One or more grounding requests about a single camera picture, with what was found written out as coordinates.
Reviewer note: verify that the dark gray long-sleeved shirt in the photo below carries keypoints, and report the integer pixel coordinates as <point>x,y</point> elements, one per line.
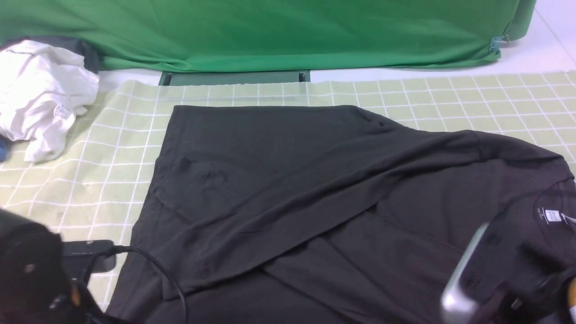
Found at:
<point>336,215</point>

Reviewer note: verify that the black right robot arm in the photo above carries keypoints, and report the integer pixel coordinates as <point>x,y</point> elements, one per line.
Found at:
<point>522,280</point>

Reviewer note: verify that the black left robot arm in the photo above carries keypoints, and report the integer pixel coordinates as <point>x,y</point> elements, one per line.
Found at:
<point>44,280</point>

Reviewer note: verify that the dark green backdrop base bar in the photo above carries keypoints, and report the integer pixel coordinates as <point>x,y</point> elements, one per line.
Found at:
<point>232,78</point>

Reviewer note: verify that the light green checkered mat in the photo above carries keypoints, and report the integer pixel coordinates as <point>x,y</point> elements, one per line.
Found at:
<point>96,189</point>

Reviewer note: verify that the green backdrop cloth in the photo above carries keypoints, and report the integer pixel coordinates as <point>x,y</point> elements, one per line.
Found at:
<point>275,35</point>

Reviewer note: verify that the blue binder clip lower right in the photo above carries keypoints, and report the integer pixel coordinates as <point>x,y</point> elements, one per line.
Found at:
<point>499,43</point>

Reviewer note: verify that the white crumpled garment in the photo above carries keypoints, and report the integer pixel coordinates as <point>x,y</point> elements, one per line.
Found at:
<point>46,83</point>

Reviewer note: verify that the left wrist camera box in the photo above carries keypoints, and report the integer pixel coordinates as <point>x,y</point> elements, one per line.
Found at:
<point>78,254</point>

